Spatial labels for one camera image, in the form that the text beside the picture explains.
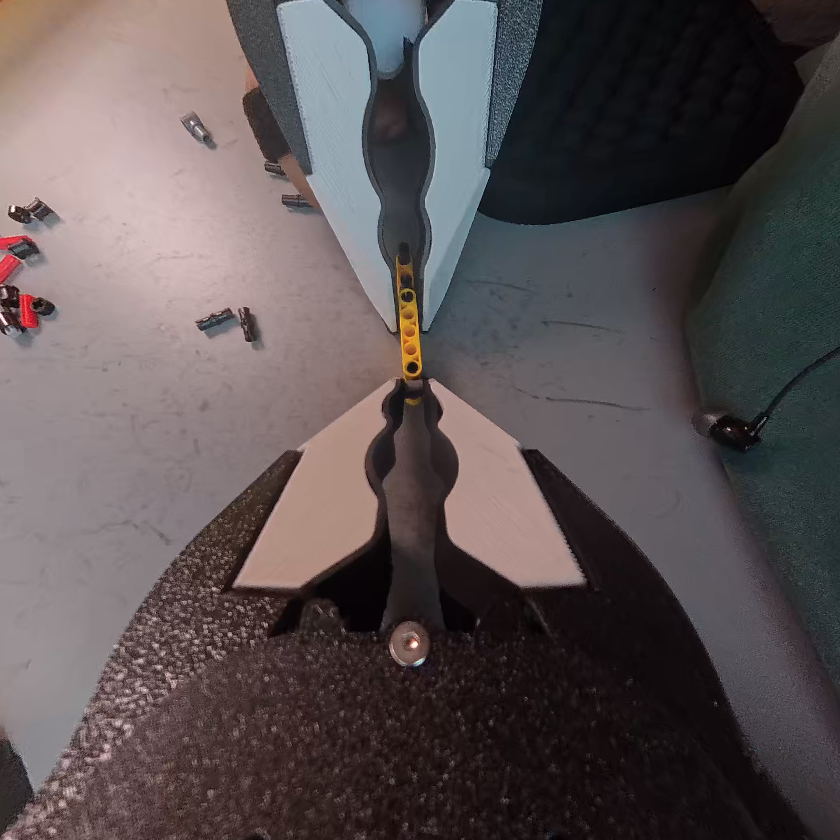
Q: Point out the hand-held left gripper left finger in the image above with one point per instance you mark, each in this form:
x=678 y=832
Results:
x=315 y=518

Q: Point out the short yellow lego beam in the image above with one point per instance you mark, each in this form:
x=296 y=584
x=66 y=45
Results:
x=401 y=341

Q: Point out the black quilted cushion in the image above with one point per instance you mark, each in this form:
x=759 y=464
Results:
x=623 y=111

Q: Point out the pile of small lego pieces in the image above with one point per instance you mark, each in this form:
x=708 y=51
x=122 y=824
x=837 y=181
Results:
x=23 y=248

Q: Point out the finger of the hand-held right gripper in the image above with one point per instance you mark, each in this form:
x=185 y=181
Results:
x=459 y=98
x=328 y=98

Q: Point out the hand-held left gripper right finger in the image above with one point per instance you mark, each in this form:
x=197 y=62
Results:
x=505 y=518

